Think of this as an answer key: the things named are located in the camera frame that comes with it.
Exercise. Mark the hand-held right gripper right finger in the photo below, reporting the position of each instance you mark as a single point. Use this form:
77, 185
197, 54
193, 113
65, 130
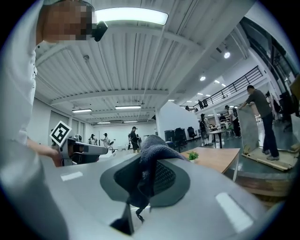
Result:
199, 211

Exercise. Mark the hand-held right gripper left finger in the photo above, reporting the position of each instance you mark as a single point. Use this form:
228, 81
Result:
82, 192

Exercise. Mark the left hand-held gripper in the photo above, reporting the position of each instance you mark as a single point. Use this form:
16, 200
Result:
61, 133

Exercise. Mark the green artificial plant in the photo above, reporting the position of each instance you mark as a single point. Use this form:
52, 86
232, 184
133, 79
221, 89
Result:
192, 155

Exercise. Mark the dark grey cloth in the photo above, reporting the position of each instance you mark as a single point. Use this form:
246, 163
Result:
152, 150

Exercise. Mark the person's left forearm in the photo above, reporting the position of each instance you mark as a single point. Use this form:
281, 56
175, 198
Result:
42, 150

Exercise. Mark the long ceiling strip light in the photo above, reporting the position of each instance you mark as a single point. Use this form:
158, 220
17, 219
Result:
130, 121
127, 107
131, 16
81, 110

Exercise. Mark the white table leg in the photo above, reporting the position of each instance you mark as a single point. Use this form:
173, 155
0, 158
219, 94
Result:
236, 168

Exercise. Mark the stack of wooden planks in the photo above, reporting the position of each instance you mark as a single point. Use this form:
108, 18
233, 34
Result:
262, 185

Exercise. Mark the black office chair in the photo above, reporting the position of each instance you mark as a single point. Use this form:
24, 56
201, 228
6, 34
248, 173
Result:
170, 138
192, 131
181, 136

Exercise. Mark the dark background table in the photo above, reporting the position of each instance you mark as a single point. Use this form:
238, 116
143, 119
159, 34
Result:
218, 132

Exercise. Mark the flat wooden pallet board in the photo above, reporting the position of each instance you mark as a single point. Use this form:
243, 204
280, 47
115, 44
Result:
276, 159

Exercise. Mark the grey marble slab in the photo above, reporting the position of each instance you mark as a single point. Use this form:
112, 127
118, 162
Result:
249, 126

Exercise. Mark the person's white shirt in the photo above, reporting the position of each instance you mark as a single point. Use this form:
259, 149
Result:
16, 82

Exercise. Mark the black balcony railing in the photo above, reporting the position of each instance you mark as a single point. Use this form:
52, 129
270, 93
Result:
234, 87

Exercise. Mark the person's face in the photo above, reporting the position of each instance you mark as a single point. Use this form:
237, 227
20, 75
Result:
63, 23

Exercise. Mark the round ceiling light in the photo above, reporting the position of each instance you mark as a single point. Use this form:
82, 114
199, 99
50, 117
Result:
202, 78
227, 55

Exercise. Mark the black head-worn camera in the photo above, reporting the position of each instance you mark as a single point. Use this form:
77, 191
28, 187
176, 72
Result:
100, 30

